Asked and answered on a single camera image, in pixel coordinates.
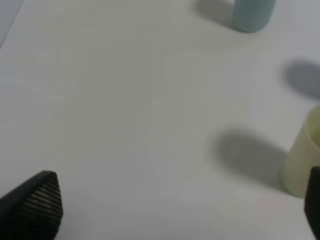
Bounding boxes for light green plastic cup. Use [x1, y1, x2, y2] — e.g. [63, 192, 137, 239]
[281, 105, 320, 199]

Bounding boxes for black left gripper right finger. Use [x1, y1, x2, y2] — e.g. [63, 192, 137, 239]
[304, 166, 320, 240]

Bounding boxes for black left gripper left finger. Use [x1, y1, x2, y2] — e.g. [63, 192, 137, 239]
[0, 170, 64, 240]

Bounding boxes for teal plastic cup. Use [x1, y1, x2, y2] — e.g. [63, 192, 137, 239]
[232, 0, 277, 33]

